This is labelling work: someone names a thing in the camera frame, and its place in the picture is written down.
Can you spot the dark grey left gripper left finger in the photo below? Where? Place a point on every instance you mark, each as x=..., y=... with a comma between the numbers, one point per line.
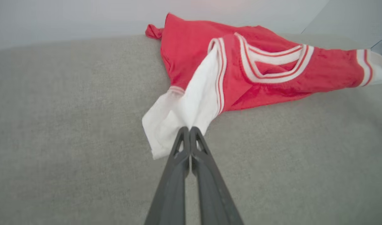
x=173, y=181

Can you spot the red and white basketball jersey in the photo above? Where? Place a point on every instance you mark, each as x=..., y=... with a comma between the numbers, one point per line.
x=240, y=68

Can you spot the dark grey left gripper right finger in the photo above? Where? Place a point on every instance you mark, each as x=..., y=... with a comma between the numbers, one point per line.
x=209, y=184

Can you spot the grey fabric sofa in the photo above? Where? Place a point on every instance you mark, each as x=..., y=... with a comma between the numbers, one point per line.
x=69, y=125

